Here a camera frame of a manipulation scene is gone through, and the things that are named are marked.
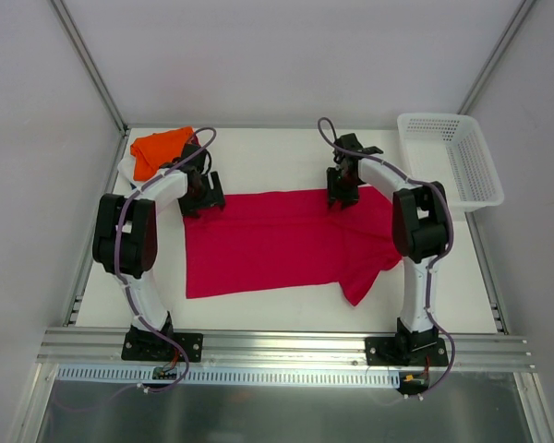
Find crimson red t-shirt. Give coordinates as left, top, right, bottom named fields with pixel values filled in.
left=185, top=186, right=401, bottom=305

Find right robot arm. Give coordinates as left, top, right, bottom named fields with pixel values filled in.
left=327, top=133, right=453, bottom=366

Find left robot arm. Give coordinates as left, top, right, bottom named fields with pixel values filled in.
left=92, top=138, right=225, bottom=362

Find folded orange t-shirt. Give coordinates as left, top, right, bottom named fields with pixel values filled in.
left=130, top=126, right=199, bottom=182

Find folded white t-shirt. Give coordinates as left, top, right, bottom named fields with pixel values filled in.
left=117, top=156, right=141, bottom=186

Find white plastic basket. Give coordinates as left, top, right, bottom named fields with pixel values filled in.
left=397, top=113, right=504, bottom=212

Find left aluminium frame post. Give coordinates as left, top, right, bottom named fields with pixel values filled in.
left=47, top=0, right=127, bottom=134

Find aluminium frame post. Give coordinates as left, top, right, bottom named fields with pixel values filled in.
left=47, top=0, right=127, bottom=134
left=457, top=0, right=538, bottom=115

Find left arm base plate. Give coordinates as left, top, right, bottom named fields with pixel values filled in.
left=121, top=327, right=203, bottom=363

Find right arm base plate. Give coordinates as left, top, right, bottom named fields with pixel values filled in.
left=364, top=336, right=449, bottom=367

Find white slotted cable duct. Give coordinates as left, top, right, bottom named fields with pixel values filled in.
left=55, top=364, right=401, bottom=389

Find aluminium mounting rail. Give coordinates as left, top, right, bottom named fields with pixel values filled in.
left=36, top=327, right=537, bottom=373

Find right aluminium frame post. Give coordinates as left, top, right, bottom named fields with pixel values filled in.
left=457, top=0, right=538, bottom=115

